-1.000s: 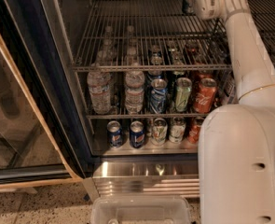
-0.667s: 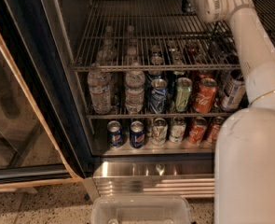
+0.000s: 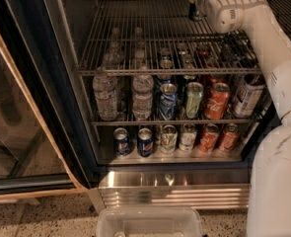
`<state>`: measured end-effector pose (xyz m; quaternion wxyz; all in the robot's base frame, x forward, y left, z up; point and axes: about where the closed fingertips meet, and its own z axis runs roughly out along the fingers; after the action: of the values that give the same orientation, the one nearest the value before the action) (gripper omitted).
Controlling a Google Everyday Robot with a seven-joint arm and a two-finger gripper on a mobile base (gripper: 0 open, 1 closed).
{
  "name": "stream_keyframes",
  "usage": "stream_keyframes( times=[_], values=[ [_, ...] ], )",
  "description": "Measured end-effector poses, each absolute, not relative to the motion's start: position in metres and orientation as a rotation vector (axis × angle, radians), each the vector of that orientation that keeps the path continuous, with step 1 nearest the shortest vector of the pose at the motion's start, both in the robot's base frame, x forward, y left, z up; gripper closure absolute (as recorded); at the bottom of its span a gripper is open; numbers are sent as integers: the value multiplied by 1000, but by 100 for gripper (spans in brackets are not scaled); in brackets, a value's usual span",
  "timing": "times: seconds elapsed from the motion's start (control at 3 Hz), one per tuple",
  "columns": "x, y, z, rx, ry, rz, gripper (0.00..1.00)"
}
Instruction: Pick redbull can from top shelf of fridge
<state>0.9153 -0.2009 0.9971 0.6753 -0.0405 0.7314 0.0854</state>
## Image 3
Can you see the blue pepsi can middle shelf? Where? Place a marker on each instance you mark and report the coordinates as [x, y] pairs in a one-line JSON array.
[[167, 101]]

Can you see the right red coke can bottom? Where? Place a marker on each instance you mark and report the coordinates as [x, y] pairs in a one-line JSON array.
[[229, 137]]

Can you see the clear water bottle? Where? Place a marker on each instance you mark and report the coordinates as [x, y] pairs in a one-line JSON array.
[[142, 94], [105, 94]]

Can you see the left pepsi can bottom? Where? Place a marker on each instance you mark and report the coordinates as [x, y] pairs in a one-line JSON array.
[[121, 141]]

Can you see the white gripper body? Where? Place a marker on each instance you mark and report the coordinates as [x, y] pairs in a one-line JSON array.
[[228, 16]]

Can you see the white green can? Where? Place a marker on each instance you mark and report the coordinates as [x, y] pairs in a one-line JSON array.
[[187, 137], [169, 138]]

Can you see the open glass fridge door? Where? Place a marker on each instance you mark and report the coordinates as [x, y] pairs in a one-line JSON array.
[[31, 161]]

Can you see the clear plastic bin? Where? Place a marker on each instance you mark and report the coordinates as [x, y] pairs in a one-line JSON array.
[[149, 222]]

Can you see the silver blue redbull can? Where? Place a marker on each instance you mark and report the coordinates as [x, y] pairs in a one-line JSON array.
[[194, 14]]

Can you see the pepsi can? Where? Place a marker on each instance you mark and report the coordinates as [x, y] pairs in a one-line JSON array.
[[121, 141], [144, 142]]

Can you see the left red coke can bottom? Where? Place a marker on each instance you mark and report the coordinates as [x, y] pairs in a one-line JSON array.
[[208, 138]]

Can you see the white blue can middle shelf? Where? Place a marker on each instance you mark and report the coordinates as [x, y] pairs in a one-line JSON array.
[[247, 95]]

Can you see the left clear water bottle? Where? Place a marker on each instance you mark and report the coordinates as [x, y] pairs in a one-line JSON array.
[[105, 94]]

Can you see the green soda can middle shelf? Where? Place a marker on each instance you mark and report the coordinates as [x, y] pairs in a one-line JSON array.
[[194, 95]]

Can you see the red coke can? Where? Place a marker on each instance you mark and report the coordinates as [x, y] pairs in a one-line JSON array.
[[229, 137], [208, 138]]

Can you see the top wire fridge shelf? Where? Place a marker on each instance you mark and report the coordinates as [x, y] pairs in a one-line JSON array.
[[173, 43]]

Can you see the white green can bottom left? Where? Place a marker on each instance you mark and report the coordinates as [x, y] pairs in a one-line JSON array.
[[169, 138]]

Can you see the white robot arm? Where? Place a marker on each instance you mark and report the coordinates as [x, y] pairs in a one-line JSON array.
[[269, 212]]

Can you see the middle wire fridge shelf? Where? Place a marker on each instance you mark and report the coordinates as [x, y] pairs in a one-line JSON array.
[[130, 120]]

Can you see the steel fridge base grille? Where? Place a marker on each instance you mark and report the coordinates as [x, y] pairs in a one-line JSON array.
[[200, 189]]

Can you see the right clear water bottle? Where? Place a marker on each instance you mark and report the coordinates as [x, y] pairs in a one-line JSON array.
[[142, 94]]

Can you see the white green can bottom right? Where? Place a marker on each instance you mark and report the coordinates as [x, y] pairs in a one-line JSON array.
[[187, 137]]

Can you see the red coca-cola can middle shelf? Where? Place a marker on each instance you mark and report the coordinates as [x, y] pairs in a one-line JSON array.
[[217, 100]]

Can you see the right pepsi can bottom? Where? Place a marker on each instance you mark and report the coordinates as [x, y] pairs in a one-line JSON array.
[[144, 142]]

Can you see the wire fridge shelf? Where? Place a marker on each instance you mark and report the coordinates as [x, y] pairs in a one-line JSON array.
[[173, 43], [130, 120]]

